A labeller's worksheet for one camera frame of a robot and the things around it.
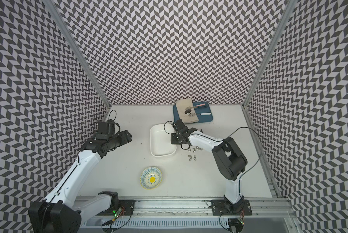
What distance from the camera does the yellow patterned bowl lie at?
795 millimetres

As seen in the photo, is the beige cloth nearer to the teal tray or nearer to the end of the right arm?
the teal tray

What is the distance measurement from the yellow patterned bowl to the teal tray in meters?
0.42

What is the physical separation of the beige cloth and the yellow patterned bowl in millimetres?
450

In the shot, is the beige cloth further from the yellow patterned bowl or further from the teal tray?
the yellow patterned bowl

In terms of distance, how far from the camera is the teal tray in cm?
111

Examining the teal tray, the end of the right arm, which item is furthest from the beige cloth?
the end of the right arm

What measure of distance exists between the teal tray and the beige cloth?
0.02 m

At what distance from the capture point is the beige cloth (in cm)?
113
